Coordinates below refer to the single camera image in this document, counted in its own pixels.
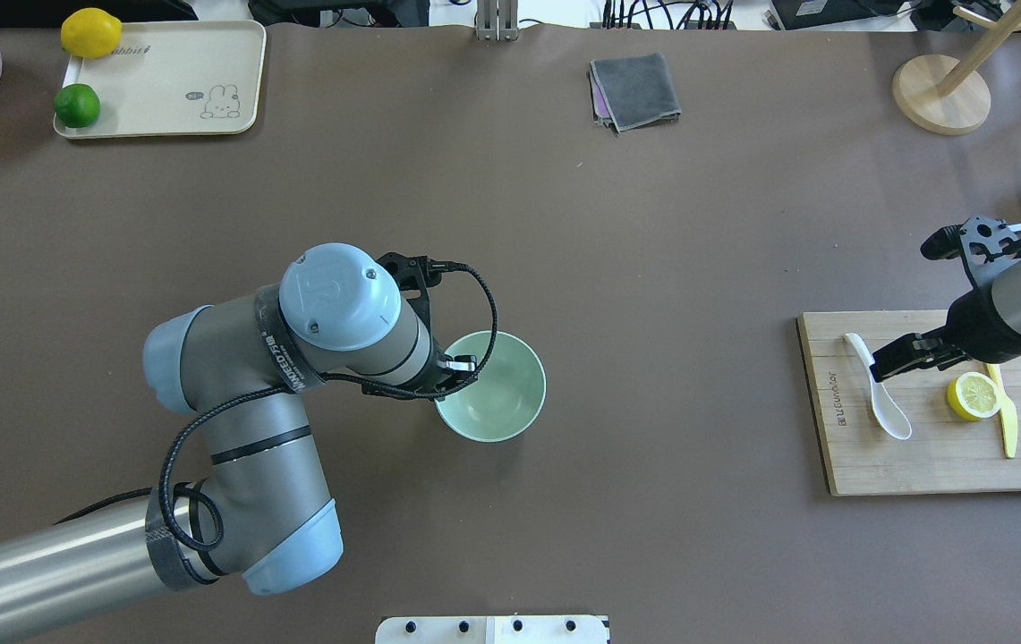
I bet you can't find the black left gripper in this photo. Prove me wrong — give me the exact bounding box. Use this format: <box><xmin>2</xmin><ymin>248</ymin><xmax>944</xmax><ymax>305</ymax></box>
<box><xmin>362</xmin><ymin>348</ymin><xmax>479</xmax><ymax>401</ymax></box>

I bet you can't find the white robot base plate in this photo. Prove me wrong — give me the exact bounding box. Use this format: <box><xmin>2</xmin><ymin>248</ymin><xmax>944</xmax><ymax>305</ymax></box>
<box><xmin>374</xmin><ymin>614</ymin><xmax>612</xmax><ymax>643</ymax></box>

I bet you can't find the white ceramic spoon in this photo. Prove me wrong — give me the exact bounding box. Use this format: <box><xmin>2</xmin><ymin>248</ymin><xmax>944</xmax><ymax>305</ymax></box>
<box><xmin>842</xmin><ymin>333</ymin><xmax>914</xmax><ymax>441</ymax></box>

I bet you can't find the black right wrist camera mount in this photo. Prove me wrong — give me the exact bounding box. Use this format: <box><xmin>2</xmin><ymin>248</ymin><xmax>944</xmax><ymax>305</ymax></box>
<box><xmin>920</xmin><ymin>216</ymin><xmax>1021</xmax><ymax>290</ymax></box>

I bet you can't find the light green ceramic bowl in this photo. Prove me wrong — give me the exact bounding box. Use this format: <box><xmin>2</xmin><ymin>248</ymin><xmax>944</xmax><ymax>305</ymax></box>
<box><xmin>435</xmin><ymin>331</ymin><xmax>548</xmax><ymax>443</ymax></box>

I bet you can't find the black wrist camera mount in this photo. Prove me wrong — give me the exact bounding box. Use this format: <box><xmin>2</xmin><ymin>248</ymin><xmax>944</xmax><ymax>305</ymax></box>
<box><xmin>920</xmin><ymin>216</ymin><xmax>1021</xmax><ymax>290</ymax></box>
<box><xmin>376</xmin><ymin>252</ymin><xmax>461</xmax><ymax>330</ymax></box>

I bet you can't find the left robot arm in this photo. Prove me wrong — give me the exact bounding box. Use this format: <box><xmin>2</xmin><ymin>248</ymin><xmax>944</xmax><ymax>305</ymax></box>
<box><xmin>0</xmin><ymin>243</ymin><xmax>487</xmax><ymax>643</ymax></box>

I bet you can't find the wooden mug tree stand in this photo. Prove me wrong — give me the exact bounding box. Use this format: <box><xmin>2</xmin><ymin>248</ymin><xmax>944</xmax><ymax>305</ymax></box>
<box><xmin>891</xmin><ymin>1</ymin><xmax>1021</xmax><ymax>136</ymax></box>

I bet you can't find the beige rabbit tray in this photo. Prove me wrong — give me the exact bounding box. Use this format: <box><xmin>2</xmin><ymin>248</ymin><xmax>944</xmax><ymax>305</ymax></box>
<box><xmin>53</xmin><ymin>20</ymin><xmax>268</xmax><ymax>140</ymax></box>

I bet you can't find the folded grey cloth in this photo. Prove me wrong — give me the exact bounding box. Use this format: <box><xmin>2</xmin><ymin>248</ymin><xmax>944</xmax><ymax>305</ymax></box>
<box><xmin>588</xmin><ymin>52</ymin><xmax>682</xmax><ymax>133</ymax></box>

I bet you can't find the halved lemon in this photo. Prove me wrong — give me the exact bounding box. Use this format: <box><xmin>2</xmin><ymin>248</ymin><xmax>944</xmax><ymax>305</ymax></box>
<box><xmin>945</xmin><ymin>371</ymin><xmax>1001</xmax><ymax>422</ymax></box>

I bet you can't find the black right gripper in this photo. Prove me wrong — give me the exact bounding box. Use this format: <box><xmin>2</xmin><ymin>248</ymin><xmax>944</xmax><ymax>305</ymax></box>
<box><xmin>869</xmin><ymin>291</ymin><xmax>1017</xmax><ymax>383</ymax></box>

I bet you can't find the yellow plastic knife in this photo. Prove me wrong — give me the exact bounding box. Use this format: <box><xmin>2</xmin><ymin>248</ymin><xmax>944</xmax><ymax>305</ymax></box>
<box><xmin>984</xmin><ymin>363</ymin><xmax>1020</xmax><ymax>458</ymax></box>

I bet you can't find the aluminium frame post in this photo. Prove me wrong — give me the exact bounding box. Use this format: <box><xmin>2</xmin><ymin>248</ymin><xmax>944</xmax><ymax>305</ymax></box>
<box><xmin>474</xmin><ymin>0</ymin><xmax>521</xmax><ymax>41</ymax></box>

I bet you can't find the black left camera cable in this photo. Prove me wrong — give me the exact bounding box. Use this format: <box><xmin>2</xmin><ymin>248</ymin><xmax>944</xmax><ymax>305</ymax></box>
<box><xmin>54</xmin><ymin>260</ymin><xmax>499</xmax><ymax>553</ymax></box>

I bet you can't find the bamboo cutting board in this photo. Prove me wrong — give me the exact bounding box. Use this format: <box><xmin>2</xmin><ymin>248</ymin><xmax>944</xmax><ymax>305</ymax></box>
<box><xmin>796</xmin><ymin>309</ymin><xmax>1021</xmax><ymax>496</ymax></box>

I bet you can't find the green lime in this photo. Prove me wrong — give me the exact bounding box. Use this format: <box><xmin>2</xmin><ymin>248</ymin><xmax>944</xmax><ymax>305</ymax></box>
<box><xmin>53</xmin><ymin>84</ymin><xmax>102</xmax><ymax>128</ymax></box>

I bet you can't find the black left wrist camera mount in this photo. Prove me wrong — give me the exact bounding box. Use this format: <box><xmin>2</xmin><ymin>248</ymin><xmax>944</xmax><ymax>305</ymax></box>
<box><xmin>376</xmin><ymin>252</ymin><xmax>461</xmax><ymax>330</ymax></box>

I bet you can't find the whole yellow lemon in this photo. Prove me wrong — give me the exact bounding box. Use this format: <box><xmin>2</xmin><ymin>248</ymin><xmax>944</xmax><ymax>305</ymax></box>
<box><xmin>59</xmin><ymin>7</ymin><xmax>124</xmax><ymax>60</ymax></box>

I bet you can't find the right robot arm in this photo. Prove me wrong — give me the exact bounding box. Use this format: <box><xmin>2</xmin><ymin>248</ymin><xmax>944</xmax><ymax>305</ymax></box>
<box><xmin>869</xmin><ymin>260</ymin><xmax>1021</xmax><ymax>382</ymax></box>

